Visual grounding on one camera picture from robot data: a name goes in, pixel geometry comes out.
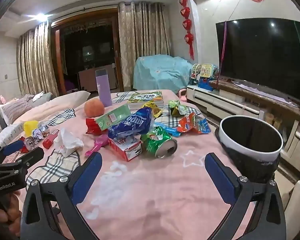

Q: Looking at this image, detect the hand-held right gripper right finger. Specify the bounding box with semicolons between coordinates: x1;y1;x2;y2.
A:
204;152;287;240

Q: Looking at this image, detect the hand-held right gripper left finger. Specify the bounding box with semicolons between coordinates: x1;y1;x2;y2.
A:
20;152;103;240

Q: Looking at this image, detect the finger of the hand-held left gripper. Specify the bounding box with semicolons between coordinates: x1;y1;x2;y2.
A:
4;147;45;173
0;140;24;164

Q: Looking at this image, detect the pink plastic scoop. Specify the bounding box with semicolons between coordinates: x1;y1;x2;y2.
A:
84;135;109;157

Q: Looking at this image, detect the white round bin black bag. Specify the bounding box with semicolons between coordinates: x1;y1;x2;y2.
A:
215;115;283;184

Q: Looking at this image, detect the red snack packet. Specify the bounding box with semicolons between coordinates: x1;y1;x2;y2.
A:
85;118;108;135

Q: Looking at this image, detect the white red milk carton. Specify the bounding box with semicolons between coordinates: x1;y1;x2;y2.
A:
107;136;143;162

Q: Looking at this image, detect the orange blue snack packet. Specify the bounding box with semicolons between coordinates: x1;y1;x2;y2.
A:
177;114;212;137

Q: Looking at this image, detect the large blue plastic wrapper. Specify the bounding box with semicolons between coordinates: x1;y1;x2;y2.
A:
107;107;155;140

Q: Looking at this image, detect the crushed green can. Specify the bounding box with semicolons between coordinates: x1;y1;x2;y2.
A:
141;126;178;158

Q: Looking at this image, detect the yellow snack packet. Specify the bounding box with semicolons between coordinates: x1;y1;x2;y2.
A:
142;100;163;118

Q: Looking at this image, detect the person's left hand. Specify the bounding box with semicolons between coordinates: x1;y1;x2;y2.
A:
0;191;22;238

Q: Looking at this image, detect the crushed red can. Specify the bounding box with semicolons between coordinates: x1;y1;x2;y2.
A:
19;136;37;153

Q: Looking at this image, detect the yellow plastic cup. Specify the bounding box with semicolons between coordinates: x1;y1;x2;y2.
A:
24;120;39;137

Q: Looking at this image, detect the red tube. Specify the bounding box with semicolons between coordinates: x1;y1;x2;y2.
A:
43;129;60;149

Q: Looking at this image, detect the crumpled silver foil wrapper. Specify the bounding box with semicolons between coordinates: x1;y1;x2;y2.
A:
32;122;52;140

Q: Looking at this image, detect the crumpled white tissue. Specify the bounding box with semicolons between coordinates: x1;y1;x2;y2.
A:
53;128;84;158

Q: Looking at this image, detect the pink striped pillow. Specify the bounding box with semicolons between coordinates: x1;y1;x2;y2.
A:
0;96;34;125

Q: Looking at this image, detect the grey pillow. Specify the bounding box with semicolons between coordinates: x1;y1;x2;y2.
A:
27;92;53;108

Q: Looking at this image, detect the peach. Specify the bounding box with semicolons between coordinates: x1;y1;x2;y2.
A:
84;98;105;118

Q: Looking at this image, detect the small blue wrapper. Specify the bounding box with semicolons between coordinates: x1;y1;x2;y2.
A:
162;124;182;137

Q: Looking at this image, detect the white cushion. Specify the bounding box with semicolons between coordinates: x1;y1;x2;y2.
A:
47;91;91;111

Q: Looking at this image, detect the white television cabinet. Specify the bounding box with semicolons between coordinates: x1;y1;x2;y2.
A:
186;80;300;163

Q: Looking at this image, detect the green snack packet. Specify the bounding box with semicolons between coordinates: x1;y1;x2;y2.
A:
168;100;188;117

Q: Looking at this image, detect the purple bottle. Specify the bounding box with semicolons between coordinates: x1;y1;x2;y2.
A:
95;69;113;107

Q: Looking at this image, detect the beige patterned curtain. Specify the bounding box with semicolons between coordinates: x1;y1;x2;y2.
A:
118;1;173;90
16;21;59;98

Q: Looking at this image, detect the pink cabinet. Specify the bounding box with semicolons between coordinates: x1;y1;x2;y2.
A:
77;64;117;92

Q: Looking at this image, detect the green picture book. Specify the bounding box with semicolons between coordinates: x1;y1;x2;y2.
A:
127;91;164;110

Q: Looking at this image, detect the blue toy base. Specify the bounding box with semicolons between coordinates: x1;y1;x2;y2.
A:
198;77;216;90

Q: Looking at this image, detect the wooden glass sliding door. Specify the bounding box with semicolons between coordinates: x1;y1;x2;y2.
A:
50;12;120;96

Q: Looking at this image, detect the white cloth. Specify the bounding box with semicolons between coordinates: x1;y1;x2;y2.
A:
234;81;290;103

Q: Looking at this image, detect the white round toy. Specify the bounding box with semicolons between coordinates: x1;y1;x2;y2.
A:
191;64;202;80

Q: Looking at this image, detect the teal cloth cover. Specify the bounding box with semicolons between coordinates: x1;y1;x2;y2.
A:
133;54;193;93

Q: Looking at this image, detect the black television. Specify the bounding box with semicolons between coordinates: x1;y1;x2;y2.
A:
215;18;300;103

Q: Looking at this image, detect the red hanging ornament string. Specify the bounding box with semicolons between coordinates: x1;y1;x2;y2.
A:
179;0;195;60

